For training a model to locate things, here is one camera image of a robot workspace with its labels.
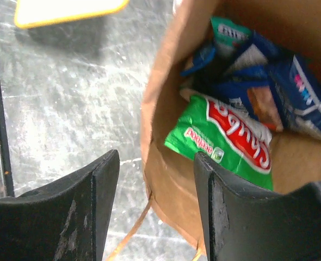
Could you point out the blue snack packet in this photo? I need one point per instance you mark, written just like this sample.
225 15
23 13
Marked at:
200 58

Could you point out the brown paper bag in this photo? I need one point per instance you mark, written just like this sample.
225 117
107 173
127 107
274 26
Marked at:
169 177

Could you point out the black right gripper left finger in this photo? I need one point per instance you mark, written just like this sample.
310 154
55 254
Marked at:
66 219

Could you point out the teal mint candy pack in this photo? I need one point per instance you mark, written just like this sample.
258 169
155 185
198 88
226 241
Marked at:
228 36

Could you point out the green Chuba chips bag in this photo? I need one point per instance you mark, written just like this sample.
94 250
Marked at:
238 143

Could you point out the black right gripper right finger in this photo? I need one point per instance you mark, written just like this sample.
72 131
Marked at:
242 221

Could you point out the yellow framed whiteboard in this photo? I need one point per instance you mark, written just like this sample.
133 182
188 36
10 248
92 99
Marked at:
32 13

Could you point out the blue Burts chips bag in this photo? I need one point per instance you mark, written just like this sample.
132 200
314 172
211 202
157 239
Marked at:
272 86

